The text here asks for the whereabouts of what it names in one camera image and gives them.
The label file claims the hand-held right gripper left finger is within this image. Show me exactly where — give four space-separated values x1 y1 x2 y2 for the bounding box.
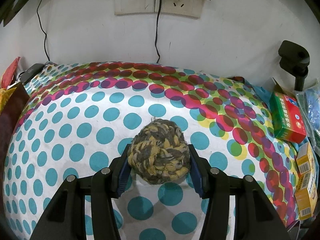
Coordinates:
30 144 132 240

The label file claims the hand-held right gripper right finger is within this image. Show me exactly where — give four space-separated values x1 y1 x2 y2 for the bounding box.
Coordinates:
186 144 292 240

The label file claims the woven rope ball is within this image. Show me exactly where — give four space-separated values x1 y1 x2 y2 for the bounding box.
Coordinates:
127 119 192 186

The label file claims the yellow snack packet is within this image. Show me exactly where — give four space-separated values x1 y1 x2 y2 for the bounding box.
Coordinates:
0 87 15 113

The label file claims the polka dot cloth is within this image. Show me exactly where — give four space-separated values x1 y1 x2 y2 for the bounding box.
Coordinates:
2 60 315 240

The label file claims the green and red box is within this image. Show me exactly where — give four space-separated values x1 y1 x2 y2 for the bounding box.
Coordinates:
269 91 307 144

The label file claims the yellow box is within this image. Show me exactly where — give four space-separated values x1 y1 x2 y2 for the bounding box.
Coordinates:
294 169 318 222
296 141 316 178

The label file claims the plastic bag with blue contents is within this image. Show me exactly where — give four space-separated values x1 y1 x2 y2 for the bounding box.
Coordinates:
295 79 320 153

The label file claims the black flat device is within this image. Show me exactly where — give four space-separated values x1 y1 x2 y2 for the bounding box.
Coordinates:
19 63 45 83

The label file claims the red packet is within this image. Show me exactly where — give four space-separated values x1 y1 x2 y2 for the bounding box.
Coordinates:
0 57 22 89

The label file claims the black charger cable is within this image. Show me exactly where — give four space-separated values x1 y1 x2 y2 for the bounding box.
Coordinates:
154 0 162 64

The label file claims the black clamp mount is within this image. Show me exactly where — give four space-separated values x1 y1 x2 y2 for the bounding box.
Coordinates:
278 40 310 92

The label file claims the thin black cable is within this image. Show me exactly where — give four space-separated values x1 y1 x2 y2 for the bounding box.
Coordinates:
36 0 134 63

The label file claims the white wall socket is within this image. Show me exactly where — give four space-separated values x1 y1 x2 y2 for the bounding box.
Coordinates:
154 0 202 18

